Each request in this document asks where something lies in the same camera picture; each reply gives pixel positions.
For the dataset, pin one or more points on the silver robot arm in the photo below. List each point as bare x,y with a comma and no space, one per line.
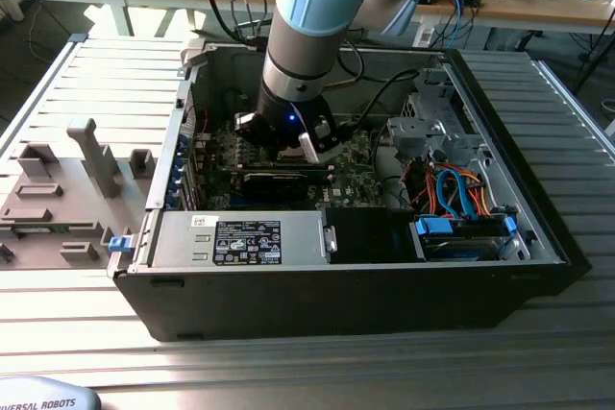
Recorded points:
312,7

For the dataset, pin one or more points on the CPU socket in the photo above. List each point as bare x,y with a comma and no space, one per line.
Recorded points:
274,161

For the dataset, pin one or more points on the green motherboard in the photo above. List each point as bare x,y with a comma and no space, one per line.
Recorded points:
355,179

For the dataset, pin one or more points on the grey power supply unit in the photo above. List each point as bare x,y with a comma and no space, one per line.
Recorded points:
182,237

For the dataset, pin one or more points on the silver metal drive cage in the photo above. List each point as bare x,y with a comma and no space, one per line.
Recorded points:
418,134

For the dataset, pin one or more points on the black and grey PC case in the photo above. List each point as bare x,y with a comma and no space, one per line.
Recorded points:
288,304

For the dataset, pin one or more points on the blue plastic latch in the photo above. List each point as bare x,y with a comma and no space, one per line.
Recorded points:
119,244

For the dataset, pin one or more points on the hard disk in blue carrier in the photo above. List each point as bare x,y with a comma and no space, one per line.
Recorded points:
456,249

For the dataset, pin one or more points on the grey parts rack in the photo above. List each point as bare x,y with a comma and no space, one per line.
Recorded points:
57,237

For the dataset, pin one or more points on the pale blue teach pendant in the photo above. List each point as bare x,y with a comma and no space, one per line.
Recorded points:
48,391

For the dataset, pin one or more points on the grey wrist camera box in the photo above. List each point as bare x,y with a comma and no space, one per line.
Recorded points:
242,122

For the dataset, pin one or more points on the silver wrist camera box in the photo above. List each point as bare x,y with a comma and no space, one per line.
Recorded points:
310,148

